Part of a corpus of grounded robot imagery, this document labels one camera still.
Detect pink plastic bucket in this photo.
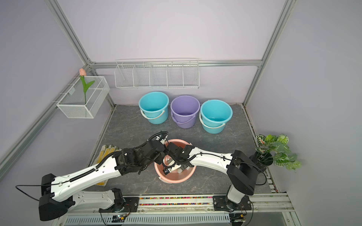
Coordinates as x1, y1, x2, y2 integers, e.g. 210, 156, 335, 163
154, 139, 196, 184

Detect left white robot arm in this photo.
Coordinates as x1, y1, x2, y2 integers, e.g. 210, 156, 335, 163
39, 138, 166, 221

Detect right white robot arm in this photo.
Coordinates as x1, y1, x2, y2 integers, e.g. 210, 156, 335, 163
166, 142, 259, 204

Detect purple bucket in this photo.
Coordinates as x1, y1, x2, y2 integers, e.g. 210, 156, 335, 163
170, 95, 200, 129

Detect right teal bucket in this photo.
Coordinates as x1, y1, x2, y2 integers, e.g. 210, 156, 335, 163
199, 99, 233, 134

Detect teal bucket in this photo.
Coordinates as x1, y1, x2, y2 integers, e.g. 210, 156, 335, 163
199, 99, 233, 134
139, 91, 169, 125

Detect left teal bucket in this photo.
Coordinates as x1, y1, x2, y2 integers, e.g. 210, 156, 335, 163
139, 91, 169, 125

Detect yellow white work glove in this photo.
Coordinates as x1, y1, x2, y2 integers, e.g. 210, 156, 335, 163
94, 145, 121, 186

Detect potted green plant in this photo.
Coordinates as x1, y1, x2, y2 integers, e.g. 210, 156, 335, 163
249, 134, 302, 172

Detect pink artificial tulip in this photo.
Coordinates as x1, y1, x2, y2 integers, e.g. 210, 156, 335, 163
79, 68, 95, 105

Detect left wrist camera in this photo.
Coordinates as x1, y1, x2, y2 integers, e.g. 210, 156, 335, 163
155, 131, 168, 144

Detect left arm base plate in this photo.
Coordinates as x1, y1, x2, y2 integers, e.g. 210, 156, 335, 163
99, 196, 140, 213

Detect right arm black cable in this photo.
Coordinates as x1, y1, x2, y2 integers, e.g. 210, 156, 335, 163
195, 152, 268, 186

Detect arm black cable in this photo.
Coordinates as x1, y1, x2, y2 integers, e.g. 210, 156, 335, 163
195, 152, 268, 186
15, 184, 61, 202

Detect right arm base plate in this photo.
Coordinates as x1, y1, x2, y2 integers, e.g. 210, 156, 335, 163
212, 195, 252, 212

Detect white vented cable duct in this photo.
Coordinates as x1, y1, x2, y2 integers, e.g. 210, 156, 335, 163
62, 213, 231, 226

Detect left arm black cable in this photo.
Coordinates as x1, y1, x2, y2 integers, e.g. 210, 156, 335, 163
15, 184, 61, 202

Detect white wire basket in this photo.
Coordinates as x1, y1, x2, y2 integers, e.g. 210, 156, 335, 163
57, 76, 110, 119

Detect long white wire shelf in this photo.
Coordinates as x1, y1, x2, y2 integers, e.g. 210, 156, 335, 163
115, 58, 200, 89

